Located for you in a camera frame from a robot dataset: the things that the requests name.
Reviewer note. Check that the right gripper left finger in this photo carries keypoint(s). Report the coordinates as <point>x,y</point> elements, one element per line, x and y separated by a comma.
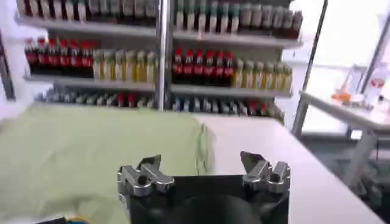
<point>143,179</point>

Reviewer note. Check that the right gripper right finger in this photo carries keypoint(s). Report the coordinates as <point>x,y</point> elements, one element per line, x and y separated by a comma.
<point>265,178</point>

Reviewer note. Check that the green shirt with red print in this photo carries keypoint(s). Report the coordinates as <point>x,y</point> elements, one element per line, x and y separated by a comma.
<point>91,158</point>

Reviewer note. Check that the white side table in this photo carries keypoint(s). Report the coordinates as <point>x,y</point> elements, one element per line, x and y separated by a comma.
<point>350,117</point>

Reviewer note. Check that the orange object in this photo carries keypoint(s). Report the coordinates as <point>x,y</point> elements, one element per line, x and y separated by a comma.
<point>341,98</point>

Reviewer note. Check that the shelf rack with bottles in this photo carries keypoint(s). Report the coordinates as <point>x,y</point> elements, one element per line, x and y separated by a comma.
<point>189,61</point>

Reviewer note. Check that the clear plastic bottle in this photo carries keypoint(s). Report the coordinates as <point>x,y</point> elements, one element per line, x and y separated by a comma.
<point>377,83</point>

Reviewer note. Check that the black frame pole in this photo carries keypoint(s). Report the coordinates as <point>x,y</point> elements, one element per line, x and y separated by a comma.
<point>315,39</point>
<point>6,73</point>

